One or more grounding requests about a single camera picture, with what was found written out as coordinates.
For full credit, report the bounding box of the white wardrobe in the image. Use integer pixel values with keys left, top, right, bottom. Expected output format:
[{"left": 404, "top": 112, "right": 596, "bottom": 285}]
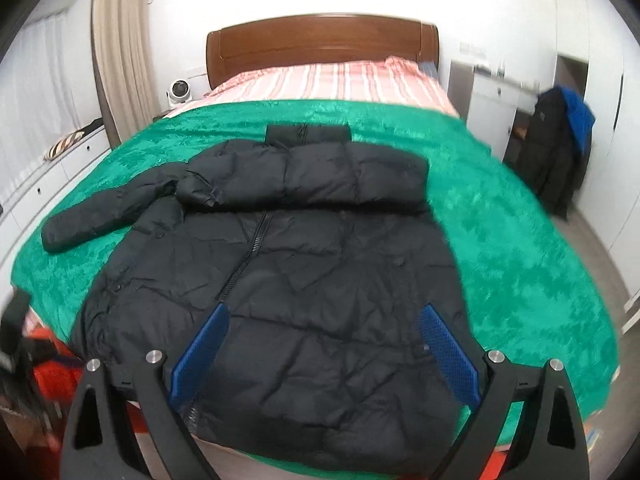
[{"left": 550, "top": 0, "right": 640, "bottom": 311}]

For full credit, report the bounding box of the pink striped bedsheet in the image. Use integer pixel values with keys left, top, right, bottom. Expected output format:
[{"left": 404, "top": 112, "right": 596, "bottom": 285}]
[{"left": 165, "top": 57, "right": 461, "bottom": 118}]

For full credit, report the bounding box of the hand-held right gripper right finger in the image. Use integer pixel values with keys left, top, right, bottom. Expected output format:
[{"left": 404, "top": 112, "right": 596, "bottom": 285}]
[{"left": 419, "top": 304, "right": 592, "bottom": 480}]

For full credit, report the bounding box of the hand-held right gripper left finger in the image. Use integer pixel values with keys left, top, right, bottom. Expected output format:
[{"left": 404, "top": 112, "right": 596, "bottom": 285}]
[{"left": 59, "top": 302, "right": 232, "bottom": 480}]

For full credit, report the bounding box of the small white fan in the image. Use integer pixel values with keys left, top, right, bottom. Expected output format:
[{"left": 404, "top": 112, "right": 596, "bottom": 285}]
[{"left": 166, "top": 79, "right": 191, "bottom": 106}]

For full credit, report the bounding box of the orange cloth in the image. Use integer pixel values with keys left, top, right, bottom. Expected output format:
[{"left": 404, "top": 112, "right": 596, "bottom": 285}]
[{"left": 20, "top": 327, "right": 86, "bottom": 411}]

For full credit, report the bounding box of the black hanging coat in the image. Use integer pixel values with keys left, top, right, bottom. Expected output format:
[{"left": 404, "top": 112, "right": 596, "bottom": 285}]
[{"left": 515, "top": 87, "right": 588, "bottom": 218}]

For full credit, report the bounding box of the striped cushion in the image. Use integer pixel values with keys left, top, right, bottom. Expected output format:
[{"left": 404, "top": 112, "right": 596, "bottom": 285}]
[{"left": 44, "top": 130, "right": 86, "bottom": 162}]

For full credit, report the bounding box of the beige curtain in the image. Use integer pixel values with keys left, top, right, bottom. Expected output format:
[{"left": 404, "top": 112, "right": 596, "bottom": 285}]
[{"left": 91, "top": 0, "right": 161, "bottom": 148}]

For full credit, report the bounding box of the brown wooden headboard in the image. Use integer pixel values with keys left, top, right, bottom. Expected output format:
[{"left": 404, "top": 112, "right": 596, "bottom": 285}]
[{"left": 206, "top": 14, "right": 441, "bottom": 88}]

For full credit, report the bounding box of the white sheer curtain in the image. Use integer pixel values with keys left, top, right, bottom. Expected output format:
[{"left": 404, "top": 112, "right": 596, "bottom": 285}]
[{"left": 0, "top": 10, "right": 106, "bottom": 161}]

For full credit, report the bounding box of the green plush blanket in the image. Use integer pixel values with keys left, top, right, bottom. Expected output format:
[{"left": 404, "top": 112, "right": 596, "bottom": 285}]
[{"left": 10, "top": 99, "right": 621, "bottom": 466}]

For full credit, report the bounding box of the white desk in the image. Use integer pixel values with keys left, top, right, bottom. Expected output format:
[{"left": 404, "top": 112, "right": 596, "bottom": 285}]
[{"left": 447, "top": 57, "right": 541, "bottom": 161}]

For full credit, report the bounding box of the white window bench cabinet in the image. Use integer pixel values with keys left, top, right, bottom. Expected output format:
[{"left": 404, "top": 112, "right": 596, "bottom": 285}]
[{"left": 0, "top": 125, "right": 121, "bottom": 271}]

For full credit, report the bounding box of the blue garment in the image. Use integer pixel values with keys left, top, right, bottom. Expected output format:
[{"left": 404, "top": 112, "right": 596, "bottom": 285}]
[{"left": 557, "top": 85, "right": 597, "bottom": 158}]

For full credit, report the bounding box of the black puffer jacket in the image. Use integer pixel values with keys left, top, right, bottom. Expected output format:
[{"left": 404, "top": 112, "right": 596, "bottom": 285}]
[{"left": 41, "top": 122, "right": 481, "bottom": 463}]

